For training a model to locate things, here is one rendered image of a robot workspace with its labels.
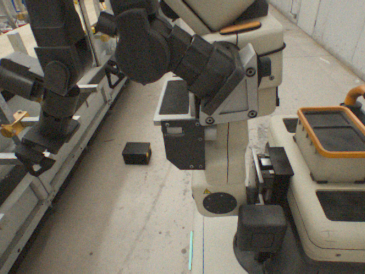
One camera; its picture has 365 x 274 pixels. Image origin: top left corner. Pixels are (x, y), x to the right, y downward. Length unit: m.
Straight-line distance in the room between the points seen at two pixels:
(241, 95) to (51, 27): 0.30
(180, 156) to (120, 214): 1.17
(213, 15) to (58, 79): 0.29
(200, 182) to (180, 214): 0.94
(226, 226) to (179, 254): 0.38
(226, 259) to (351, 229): 0.62
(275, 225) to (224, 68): 0.49
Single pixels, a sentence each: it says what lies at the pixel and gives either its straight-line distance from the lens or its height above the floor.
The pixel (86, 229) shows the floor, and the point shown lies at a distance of 1.77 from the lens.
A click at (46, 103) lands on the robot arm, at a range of 0.50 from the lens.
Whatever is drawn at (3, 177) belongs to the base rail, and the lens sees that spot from 1.21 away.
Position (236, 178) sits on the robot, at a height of 0.83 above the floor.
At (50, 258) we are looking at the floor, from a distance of 1.76.
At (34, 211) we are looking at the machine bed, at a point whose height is 0.17.
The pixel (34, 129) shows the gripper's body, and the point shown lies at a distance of 0.55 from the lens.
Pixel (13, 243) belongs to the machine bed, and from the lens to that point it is 1.71.
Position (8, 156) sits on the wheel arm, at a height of 0.83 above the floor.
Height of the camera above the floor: 1.35
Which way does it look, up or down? 37 degrees down
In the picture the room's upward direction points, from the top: 5 degrees counter-clockwise
